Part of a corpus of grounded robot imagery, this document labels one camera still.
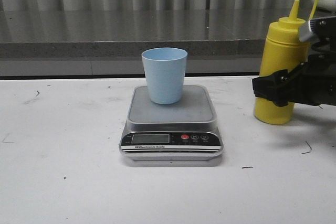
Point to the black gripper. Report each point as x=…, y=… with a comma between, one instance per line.
x=311, y=83

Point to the yellow squeeze bottle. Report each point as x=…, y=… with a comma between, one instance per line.
x=282, y=50

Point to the light blue plastic cup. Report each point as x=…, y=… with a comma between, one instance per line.
x=165, y=71

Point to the silver digital kitchen scale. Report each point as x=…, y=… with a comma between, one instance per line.
x=183, y=131

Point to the grey steel counter shelf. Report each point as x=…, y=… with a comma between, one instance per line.
x=68, y=44

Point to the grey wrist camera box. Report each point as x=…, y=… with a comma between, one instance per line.
x=321, y=27

